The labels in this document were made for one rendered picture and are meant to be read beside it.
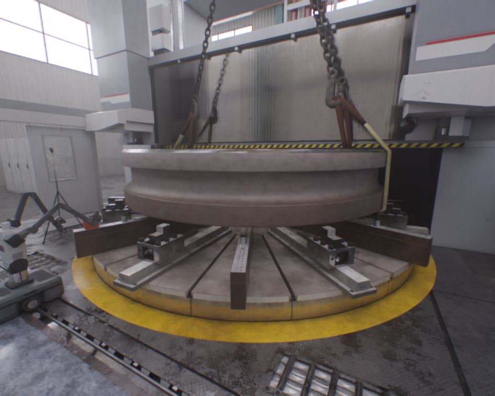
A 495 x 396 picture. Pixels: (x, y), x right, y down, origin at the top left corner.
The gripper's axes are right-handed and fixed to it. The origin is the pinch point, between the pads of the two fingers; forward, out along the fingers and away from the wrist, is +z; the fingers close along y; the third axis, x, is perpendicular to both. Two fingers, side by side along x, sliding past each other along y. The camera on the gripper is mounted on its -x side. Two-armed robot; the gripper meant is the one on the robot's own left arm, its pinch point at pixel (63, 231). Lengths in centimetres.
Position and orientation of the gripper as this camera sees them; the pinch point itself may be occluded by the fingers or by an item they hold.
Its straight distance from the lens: 419.9
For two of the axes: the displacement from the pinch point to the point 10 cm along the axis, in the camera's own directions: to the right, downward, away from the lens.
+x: -4.2, 6.4, -6.5
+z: 2.4, 7.6, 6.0
